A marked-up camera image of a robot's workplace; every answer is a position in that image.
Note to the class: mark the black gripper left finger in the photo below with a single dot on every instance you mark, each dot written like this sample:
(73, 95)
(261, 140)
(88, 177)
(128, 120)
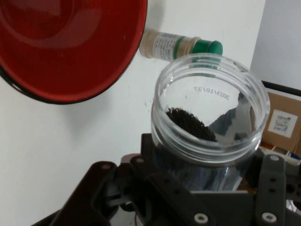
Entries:
(141, 188)

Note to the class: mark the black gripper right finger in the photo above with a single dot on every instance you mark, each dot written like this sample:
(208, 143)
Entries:
(270, 188)

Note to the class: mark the clear plastic jar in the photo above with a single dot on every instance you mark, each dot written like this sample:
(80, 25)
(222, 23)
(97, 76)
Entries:
(200, 150)

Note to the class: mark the black grains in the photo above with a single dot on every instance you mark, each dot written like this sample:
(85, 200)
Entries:
(188, 124)

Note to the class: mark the cardboard box with white label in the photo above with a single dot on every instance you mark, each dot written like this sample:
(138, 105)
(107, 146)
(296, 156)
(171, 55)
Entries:
(282, 101)

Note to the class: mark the black metal bar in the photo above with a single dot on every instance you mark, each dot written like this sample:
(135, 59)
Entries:
(282, 88)

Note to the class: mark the green capped spice bottle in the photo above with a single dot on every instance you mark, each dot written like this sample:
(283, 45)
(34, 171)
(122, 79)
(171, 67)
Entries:
(164, 44)

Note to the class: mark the red bowl with black rim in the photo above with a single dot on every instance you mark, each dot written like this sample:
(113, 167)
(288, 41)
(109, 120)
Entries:
(70, 58)

